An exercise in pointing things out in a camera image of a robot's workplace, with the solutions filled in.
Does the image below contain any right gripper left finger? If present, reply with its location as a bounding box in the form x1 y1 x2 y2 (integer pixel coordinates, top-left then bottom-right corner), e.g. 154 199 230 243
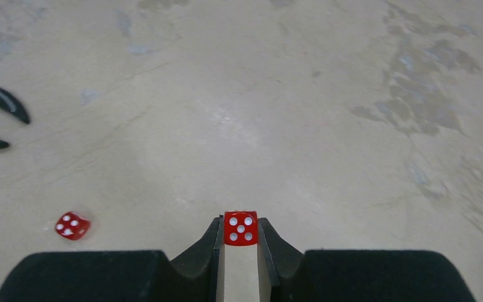
0 216 224 301

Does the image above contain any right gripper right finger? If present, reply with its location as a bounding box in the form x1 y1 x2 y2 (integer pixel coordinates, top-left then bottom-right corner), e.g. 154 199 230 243
257 218 475 301

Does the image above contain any red dice pair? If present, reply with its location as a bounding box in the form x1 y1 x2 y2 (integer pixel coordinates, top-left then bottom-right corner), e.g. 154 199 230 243
224 211 258 247

